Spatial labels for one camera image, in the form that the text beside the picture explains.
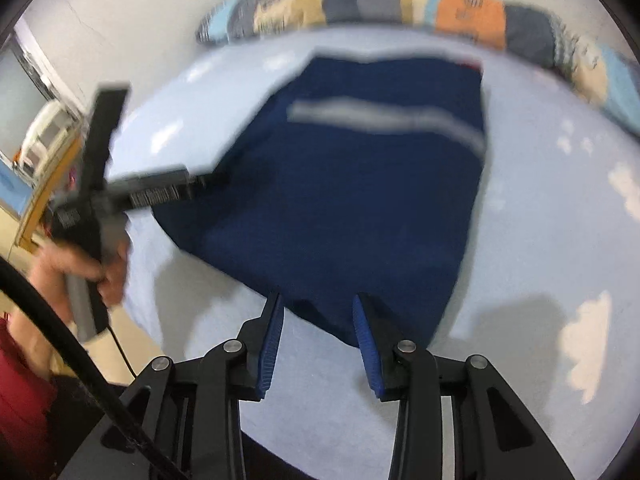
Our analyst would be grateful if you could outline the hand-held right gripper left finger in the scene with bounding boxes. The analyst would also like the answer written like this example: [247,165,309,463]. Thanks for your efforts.
[60,291,286,480]

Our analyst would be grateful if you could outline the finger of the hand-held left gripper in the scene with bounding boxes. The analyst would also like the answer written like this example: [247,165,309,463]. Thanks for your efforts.
[187,169,232,192]

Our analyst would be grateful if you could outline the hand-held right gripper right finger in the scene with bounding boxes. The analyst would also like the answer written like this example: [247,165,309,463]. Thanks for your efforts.
[352,292,576,480]

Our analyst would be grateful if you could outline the navy garment with red collar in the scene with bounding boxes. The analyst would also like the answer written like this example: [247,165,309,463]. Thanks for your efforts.
[151,51,489,350]

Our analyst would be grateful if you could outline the person's left forearm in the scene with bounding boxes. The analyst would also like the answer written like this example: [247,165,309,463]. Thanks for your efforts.
[6,280,77,382]

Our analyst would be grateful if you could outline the person's left hand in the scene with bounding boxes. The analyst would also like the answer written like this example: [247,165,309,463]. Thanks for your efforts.
[30,236,132,308]

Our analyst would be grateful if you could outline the white appliance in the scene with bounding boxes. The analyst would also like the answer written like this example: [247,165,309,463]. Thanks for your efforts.
[21,100,83,172]

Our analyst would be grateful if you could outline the light blue cloud-print bed sheet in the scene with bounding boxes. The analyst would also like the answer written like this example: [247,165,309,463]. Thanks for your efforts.
[106,24,640,480]

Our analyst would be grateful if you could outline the person's red shirt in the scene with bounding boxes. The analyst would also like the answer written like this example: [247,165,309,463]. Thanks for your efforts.
[0,314,60,480]

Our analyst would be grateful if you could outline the patchwork rolled blanket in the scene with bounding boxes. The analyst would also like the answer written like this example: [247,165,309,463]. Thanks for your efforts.
[195,0,640,137]

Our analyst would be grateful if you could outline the wooden bed frame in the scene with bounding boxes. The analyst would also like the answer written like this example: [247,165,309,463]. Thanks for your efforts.
[16,130,87,252]

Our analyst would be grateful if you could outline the thin black cable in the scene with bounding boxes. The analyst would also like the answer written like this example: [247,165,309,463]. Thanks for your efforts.
[106,326,140,379]

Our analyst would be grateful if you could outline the thick black cable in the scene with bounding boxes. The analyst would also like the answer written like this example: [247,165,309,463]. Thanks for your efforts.
[0,256,187,480]

